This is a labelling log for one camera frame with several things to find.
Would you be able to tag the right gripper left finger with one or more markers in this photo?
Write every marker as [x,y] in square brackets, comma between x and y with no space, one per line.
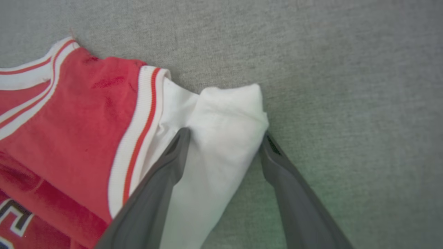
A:
[148,207]

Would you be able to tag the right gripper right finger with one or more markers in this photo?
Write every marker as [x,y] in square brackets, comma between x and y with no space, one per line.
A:
[297,207]

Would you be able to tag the red and white jersey shirt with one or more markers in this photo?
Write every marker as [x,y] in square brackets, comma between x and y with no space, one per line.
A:
[76,121]

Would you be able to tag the grey fabric sofa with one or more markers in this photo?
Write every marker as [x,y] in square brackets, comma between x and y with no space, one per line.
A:
[346,86]

